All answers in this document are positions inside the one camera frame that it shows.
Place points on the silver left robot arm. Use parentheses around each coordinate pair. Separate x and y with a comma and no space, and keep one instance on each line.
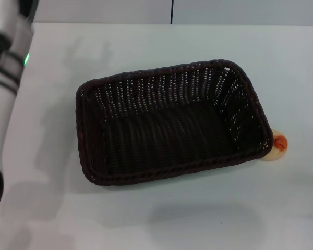
(2,78)

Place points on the cream bun with orange spot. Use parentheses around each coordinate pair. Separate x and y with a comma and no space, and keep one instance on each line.
(279,147)

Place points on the black wicker basket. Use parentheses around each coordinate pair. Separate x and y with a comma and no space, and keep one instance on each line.
(172,135)

